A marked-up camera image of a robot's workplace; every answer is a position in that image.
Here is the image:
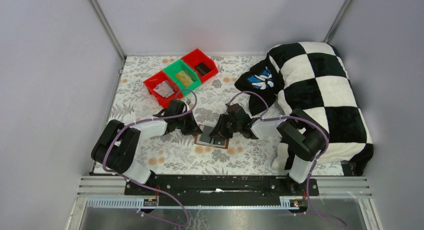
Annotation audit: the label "green bin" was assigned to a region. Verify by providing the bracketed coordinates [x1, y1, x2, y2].
[163, 59, 202, 90]

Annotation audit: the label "red bin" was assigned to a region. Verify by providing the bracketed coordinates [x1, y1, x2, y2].
[143, 71, 183, 108]
[182, 48, 218, 83]

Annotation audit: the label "floral table cloth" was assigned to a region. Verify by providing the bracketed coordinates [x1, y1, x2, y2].
[109, 56, 279, 175]

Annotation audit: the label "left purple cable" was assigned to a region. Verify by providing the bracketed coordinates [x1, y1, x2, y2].
[101, 89, 198, 228]

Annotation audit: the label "red bin far right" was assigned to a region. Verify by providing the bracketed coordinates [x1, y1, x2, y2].
[182, 48, 218, 83]

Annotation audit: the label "brown leather card holder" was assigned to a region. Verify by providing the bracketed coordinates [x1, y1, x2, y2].
[194, 125, 229, 149]

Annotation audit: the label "aluminium frame rails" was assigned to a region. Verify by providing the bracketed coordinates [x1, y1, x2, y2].
[77, 175, 372, 199]

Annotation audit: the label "checkered black white pillow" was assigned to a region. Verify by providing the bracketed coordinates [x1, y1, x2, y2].
[266, 41, 374, 176]

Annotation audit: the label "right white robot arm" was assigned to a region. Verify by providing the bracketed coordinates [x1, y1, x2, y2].
[209, 104, 330, 184]

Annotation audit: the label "black cap with blue logo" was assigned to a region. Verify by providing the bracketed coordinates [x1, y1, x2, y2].
[234, 59, 280, 115]

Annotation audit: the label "black item in red bin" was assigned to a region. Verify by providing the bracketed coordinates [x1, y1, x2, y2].
[194, 63, 211, 76]

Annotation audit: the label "red bin near left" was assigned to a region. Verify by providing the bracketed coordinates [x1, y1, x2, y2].
[143, 71, 183, 108]

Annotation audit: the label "yellow card in green bin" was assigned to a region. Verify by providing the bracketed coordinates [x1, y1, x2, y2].
[175, 70, 194, 87]

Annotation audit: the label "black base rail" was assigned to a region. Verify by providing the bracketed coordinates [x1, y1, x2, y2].
[124, 175, 320, 207]

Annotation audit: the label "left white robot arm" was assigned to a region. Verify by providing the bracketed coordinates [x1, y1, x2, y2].
[91, 99, 203, 184]

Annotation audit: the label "silver card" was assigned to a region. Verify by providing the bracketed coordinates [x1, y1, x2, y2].
[153, 80, 175, 98]

